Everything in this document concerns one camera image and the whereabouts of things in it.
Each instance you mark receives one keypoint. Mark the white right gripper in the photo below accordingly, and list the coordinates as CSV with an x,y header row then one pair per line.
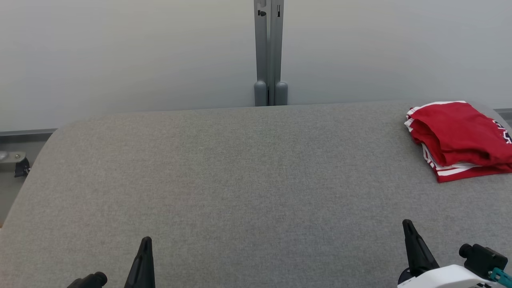
x,y
444,278

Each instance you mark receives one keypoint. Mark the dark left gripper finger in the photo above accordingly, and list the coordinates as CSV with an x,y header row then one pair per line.
x,y
142,272

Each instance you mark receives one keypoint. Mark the red white t-shirt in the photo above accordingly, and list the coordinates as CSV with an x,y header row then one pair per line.
x,y
472,172

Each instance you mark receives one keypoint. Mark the red shorts white stripes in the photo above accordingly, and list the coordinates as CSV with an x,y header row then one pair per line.
x,y
456,132

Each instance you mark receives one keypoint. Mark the grey metal wheeled stand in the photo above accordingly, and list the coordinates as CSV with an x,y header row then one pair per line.
x,y
12,158

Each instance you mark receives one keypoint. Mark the grey metal partition post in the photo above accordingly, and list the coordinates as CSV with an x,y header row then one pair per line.
x,y
270,48

